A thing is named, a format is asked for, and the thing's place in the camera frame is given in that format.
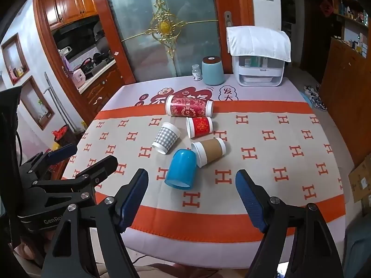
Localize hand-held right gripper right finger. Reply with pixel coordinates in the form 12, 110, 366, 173
235, 169, 343, 278

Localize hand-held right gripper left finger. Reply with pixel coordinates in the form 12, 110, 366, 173
43, 168, 149, 278

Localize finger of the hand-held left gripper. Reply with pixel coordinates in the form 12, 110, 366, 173
30, 155, 118, 202
20, 143, 78, 180

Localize blue plastic cup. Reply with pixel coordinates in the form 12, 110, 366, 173
164, 148, 199, 191

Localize brown sleeved paper cup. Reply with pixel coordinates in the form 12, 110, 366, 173
191, 137, 227, 168

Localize grey checked paper cup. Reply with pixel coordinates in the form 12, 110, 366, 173
151, 122, 182, 155

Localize short red paper cup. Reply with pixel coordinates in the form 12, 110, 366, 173
186, 117, 213, 139

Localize tall red patterned cup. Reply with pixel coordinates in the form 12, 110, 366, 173
165, 95, 214, 118

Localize bin with red bag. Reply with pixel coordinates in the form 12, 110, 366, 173
51, 123, 79, 149

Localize orange patterned blanket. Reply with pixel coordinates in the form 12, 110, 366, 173
62, 101, 347, 243

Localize wooden kitchen counter cabinet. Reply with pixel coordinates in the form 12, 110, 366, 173
78, 60, 128, 123

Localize pink rice cooker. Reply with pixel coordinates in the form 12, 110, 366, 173
72, 69, 88, 90

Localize cardboard box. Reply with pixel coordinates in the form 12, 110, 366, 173
347, 153, 371, 204

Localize pair of shoes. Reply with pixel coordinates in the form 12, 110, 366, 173
303, 84, 328, 111

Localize white countertop appliance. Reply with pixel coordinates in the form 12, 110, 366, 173
231, 54, 286, 87

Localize teal ceramic jar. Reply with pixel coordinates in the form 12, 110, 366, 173
201, 56, 225, 86

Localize wooden shelf cabinet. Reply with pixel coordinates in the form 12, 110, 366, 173
318, 0, 371, 170

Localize white quilted cloth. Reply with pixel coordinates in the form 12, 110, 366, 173
226, 26, 292, 63

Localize frosted glass door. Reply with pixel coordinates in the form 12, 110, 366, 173
101, 0, 230, 83

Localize mop handle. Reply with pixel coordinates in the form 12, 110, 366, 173
44, 71, 72, 128

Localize wooden kitchen wall cabinets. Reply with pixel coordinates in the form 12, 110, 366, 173
41, 0, 99, 31

